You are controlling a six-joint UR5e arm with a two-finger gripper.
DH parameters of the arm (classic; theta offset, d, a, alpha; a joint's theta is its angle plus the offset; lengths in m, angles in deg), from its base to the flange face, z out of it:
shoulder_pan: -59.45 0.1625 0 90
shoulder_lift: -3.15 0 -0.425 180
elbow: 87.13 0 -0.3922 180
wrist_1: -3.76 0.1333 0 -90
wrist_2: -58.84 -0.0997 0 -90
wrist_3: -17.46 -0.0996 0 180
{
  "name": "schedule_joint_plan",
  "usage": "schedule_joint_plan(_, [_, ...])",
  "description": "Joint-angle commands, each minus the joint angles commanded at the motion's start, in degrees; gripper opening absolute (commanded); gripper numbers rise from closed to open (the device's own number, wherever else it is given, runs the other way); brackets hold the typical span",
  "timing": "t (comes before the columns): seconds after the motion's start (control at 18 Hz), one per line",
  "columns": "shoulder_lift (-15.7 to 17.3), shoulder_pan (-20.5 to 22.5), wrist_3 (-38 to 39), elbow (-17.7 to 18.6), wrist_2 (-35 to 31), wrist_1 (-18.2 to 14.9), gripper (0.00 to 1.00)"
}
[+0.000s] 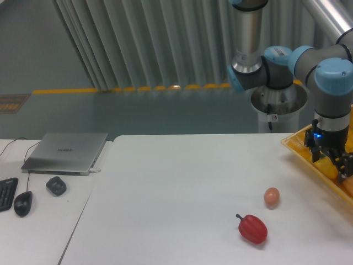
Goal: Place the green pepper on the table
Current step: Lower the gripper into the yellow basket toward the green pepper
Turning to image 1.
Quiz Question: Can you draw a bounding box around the bread roll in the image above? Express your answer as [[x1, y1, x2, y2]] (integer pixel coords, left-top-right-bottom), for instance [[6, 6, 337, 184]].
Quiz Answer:
[[343, 176, 353, 197]]

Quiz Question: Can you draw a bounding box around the black computer mouse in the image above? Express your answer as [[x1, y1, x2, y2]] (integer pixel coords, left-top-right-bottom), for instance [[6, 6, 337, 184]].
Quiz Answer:
[[13, 191, 33, 218]]

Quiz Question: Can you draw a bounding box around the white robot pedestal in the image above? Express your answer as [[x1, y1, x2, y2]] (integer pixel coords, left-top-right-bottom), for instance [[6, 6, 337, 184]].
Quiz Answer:
[[250, 83, 308, 133]]

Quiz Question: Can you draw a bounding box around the black keyboard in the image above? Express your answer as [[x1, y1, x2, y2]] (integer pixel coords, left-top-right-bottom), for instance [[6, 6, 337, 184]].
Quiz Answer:
[[0, 177, 18, 212]]

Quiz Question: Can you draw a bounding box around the grey pleated curtain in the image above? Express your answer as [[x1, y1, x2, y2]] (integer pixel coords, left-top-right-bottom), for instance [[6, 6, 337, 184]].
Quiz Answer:
[[52, 0, 343, 91]]

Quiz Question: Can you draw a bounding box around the red bell pepper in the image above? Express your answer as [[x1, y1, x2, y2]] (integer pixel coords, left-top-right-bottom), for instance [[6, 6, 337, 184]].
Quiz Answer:
[[236, 214, 268, 245]]

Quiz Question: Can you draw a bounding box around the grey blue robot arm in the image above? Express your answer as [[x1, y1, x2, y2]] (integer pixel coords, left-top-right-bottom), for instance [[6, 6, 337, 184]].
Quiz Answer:
[[227, 1, 352, 182]]

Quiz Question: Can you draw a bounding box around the brown egg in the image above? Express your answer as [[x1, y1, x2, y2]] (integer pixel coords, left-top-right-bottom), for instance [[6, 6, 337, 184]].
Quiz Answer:
[[264, 187, 280, 209]]

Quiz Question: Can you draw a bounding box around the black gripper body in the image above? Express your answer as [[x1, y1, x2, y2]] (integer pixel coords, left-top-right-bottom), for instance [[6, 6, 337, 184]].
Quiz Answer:
[[304, 119, 349, 153]]

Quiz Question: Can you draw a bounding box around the yellow plastic basket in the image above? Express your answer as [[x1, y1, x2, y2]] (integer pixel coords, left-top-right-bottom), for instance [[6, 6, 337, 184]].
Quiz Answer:
[[280, 106, 353, 198]]

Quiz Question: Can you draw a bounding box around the silver closed laptop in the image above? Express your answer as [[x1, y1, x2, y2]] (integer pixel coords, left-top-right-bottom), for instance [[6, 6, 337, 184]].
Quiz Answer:
[[22, 132, 108, 176]]

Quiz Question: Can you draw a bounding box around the black mouse cable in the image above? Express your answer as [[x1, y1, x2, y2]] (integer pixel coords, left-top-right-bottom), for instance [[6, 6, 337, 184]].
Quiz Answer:
[[24, 140, 41, 192]]

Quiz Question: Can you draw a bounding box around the black pedestal cable with tag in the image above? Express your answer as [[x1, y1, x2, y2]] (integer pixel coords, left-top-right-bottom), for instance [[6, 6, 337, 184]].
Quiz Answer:
[[266, 103, 278, 131]]

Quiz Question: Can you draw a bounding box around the yellow bell pepper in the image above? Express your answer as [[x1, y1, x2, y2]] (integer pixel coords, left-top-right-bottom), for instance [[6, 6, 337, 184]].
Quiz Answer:
[[314, 156, 338, 179]]

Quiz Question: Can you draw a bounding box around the small black device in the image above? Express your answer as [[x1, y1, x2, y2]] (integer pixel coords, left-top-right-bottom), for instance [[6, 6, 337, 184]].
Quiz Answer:
[[46, 176, 67, 197]]

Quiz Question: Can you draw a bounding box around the black laptop cable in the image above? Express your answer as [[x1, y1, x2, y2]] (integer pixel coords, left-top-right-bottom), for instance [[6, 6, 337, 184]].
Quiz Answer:
[[0, 137, 28, 157]]

